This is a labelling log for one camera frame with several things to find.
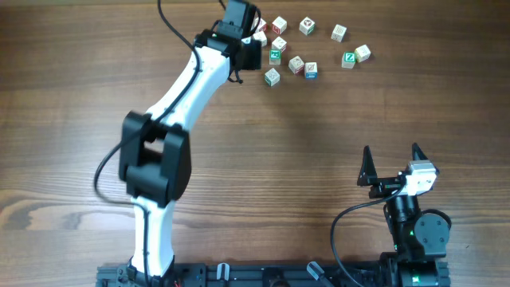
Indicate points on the wooden block yellow side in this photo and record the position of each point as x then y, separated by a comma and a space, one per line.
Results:
362, 53

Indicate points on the wooden block red letter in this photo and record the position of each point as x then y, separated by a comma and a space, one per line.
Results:
279, 25

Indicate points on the wooden block green top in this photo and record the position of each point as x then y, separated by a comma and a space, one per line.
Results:
274, 57

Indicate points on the wooden block red side picture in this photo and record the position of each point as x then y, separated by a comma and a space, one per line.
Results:
296, 65

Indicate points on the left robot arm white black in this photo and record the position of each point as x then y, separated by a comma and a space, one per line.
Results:
155, 157

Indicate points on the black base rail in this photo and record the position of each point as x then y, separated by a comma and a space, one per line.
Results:
365, 273

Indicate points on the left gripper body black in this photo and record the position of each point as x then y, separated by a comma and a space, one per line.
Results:
254, 60

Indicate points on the wooden block red drawing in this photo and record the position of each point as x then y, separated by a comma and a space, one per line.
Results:
279, 44

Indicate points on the wooden block blue side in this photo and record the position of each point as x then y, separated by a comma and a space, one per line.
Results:
310, 70

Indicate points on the wooden block green V side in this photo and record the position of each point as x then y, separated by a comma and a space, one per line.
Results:
272, 77

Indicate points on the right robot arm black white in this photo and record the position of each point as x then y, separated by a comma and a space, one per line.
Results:
420, 236

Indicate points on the wooden block green Z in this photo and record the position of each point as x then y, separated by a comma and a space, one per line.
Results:
348, 60

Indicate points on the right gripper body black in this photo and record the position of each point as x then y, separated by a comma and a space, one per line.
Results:
385, 186

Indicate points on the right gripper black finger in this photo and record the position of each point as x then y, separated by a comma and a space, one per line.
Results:
417, 153
367, 174

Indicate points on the wooden block green side picture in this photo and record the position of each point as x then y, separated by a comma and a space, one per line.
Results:
307, 25

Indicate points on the wooden block plain pattern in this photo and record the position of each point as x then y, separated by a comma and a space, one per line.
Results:
338, 33

